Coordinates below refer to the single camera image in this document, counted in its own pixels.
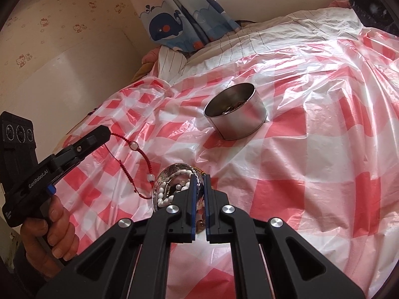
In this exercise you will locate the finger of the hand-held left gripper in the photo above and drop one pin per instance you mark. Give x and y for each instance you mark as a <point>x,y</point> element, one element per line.
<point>93,138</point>

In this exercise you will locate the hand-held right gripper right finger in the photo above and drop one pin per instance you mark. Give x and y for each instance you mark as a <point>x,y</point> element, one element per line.
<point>207,199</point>

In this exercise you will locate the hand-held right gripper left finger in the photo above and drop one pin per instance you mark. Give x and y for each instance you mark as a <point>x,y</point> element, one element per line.
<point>194,199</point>

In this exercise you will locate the silver bangle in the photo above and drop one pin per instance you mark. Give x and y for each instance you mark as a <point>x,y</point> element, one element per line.
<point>162,174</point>

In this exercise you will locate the round metal tin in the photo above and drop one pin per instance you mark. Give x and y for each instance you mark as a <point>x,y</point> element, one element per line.
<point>240,124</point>

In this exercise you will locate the person's left hand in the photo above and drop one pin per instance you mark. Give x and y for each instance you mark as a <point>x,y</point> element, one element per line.
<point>59,224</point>

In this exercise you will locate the pink cloth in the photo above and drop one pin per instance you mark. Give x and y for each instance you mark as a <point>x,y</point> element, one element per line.
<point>151,56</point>

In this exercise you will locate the red checkered plastic sheet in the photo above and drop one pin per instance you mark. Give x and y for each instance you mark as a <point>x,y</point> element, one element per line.
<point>311,130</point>

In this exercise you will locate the whale print curtain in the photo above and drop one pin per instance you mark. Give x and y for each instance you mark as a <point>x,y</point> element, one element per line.
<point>165,28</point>

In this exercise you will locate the white striped bedsheet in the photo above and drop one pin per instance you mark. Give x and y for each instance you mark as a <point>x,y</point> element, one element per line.
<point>249,40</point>

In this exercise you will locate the black glossy bag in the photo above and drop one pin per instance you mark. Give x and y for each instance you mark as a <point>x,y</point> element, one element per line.
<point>371,9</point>

